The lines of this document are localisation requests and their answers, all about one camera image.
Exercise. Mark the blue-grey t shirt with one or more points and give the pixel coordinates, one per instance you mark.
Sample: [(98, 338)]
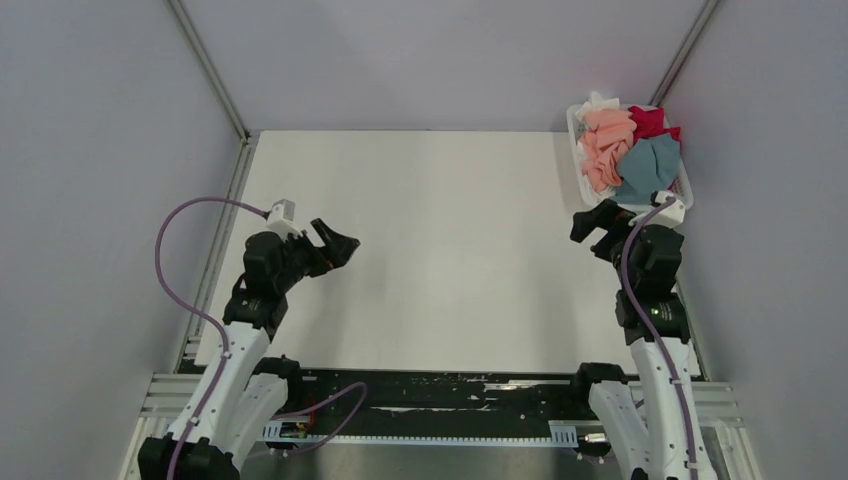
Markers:
[(651, 165)]

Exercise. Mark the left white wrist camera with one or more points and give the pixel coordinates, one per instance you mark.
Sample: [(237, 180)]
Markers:
[(283, 217)]

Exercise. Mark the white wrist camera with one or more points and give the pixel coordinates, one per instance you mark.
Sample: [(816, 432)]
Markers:
[(283, 217), (668, 210)]

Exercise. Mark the red t shirt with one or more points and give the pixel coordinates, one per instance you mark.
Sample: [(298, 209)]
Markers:
[(651, 123)]

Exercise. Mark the left aluminium frame post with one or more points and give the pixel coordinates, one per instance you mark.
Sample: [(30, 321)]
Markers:
[(184, 22)]

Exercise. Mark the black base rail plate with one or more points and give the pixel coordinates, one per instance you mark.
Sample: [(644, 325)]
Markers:
[(416, 407)]

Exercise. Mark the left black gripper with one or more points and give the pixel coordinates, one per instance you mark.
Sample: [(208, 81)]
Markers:
[(339, 248)]

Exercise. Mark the right aluminium frame post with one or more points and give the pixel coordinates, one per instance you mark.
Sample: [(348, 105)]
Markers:
[(700, 24)]

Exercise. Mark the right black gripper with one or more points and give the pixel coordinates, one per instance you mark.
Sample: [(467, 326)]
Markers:
[(607, 215)]

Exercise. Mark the white t shirt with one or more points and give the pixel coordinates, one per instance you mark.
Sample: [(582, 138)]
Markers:
[(596, 102)]

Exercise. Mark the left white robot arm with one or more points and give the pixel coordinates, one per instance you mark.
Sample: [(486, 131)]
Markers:
[(244, 387)]

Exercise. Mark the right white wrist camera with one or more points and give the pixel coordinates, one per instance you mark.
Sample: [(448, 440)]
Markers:
[(668, 210)]

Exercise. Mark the aluminium frame post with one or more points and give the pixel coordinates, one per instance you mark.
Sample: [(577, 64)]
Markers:
[(184, 22), (700, 24)]

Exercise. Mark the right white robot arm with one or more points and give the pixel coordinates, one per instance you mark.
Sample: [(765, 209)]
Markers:
[(659, 436)]

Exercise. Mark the white plastic laundry basket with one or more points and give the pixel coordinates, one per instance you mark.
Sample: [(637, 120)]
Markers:
[(680, 187)]

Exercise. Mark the pink t shirt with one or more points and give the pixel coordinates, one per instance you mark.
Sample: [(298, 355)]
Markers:
[(609, 136)]

